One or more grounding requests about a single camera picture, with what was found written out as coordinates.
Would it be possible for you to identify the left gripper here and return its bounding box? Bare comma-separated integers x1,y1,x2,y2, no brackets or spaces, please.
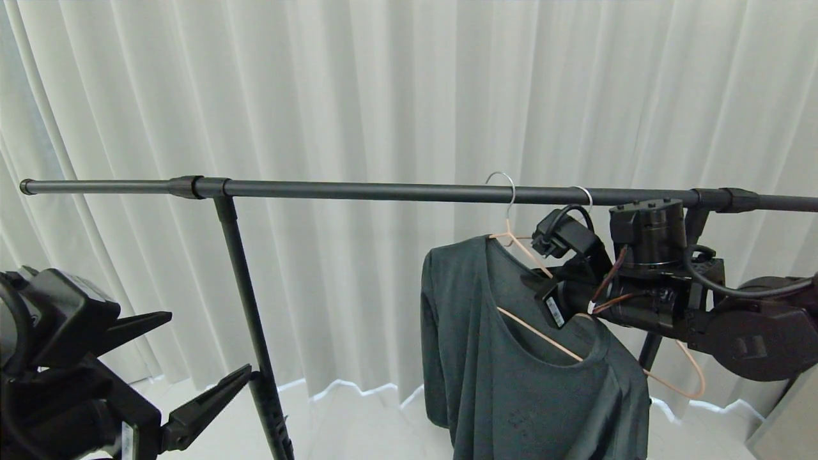
0,311,254,460

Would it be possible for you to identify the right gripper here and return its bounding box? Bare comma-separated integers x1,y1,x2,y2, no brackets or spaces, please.
536,268,691,334

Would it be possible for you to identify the pink clothes hanger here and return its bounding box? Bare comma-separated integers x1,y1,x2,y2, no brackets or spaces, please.
571,185,707,401
486,171,585,363

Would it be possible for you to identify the dark grey shirt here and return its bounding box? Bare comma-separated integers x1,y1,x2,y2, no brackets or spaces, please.
420,235,651,460

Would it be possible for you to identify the black clothes rack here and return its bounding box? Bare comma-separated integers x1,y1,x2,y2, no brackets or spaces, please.
19,176,818,460

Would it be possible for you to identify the white curtain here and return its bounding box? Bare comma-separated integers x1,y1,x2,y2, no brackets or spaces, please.
0,0,818,422

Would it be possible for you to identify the black cable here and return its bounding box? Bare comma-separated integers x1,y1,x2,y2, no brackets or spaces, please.
683,246,818,299

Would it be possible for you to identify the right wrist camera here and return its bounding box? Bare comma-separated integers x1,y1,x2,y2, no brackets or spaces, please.
532,206,611,275

